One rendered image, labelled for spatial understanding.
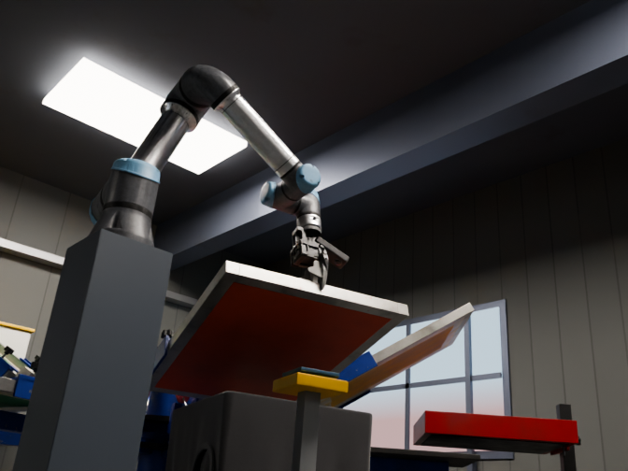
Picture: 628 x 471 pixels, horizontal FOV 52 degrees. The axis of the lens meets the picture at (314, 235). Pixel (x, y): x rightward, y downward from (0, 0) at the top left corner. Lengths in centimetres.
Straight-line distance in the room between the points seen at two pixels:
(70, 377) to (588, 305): 352
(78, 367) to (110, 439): 16
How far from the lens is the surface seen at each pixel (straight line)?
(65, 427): 136
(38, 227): 572
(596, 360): 428
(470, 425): 279
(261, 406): 174
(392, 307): 193
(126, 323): 143
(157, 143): 181
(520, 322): 458
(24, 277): 558
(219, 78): 183
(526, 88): 352
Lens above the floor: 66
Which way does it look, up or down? 24 degrees up
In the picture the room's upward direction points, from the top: 4 degrees clockwise
